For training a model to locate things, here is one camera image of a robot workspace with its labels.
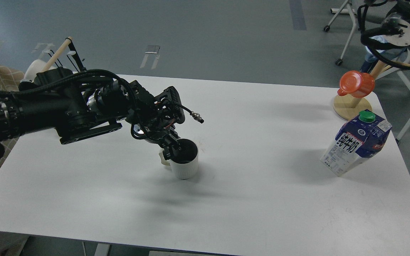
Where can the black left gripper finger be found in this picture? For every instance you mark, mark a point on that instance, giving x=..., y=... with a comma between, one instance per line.
x=177, y=148
x=165, y=144

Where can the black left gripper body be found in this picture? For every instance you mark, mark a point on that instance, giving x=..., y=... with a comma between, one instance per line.
x=152, y=118

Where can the white ribbed mug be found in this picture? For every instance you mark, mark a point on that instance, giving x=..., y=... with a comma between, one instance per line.
x=184, y=164

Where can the blue milk carton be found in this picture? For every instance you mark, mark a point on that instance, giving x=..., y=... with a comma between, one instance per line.
x=357, y=141

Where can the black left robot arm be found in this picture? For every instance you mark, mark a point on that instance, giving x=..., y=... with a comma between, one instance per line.
x=91, y=103

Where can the wooden cup tree stand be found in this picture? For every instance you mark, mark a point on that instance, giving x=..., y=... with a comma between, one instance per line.
x=347, y=107

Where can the orange cup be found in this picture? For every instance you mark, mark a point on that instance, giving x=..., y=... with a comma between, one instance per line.
x=356, y=84

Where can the blue cup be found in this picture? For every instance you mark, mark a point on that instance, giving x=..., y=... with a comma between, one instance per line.
x=390, y=54

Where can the white rear mug on rack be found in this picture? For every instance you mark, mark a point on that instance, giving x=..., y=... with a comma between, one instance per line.
x=37, y=66

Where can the black wire cup rack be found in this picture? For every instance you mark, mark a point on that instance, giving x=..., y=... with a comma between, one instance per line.
x=67, y=44

